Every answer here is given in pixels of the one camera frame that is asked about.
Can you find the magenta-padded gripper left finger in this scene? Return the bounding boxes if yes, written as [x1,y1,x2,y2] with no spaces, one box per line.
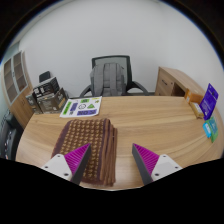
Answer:
[41,142,92,186]

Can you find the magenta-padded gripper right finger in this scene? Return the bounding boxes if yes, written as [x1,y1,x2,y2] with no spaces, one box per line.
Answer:
[131,143,183,186]

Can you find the brown patterned towel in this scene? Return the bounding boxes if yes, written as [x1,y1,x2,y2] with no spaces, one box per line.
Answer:
[50,117,118,187]

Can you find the teal box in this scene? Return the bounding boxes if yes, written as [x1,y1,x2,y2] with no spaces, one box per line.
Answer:
[202,121,213,139]

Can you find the black leather sofa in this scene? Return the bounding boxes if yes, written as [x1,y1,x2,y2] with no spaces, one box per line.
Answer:
[0,109,24,161]

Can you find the green box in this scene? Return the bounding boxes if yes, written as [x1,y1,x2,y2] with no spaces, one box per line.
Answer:
[207,116,220,144]

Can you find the white printed paper sheet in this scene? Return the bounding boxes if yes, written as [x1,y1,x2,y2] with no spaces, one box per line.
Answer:
[59,96,103,119]

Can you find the large dark cardboard box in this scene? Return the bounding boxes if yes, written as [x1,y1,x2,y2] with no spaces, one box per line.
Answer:
[36,87,68,114]

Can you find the small yellow white box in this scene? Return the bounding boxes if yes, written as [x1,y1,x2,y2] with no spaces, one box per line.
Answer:
[188,101,205,120]

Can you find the small dark cardboard box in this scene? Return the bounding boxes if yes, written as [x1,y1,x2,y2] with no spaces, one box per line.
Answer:
[25,93,43,115]

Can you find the wooden shelf cabinet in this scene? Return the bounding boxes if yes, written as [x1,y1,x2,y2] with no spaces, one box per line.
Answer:
[1,49,34,129]

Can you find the orange box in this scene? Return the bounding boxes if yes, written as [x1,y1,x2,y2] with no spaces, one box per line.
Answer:
[184,89,205,105]

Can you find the purple box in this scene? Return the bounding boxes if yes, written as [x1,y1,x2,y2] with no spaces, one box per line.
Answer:
[199,82,220,121]

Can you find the flat dark cardboard box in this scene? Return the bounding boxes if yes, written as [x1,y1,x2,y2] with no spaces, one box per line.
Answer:
[32,76,61,99]

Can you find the wooden side desk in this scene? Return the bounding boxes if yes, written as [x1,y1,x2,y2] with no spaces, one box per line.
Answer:
[154,66,205,99]

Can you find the grey backpack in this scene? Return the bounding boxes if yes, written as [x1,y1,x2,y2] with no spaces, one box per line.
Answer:
[89,62,128,98]

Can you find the black mesh office chair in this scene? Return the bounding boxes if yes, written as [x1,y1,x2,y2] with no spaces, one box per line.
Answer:
[78,54,150,98]

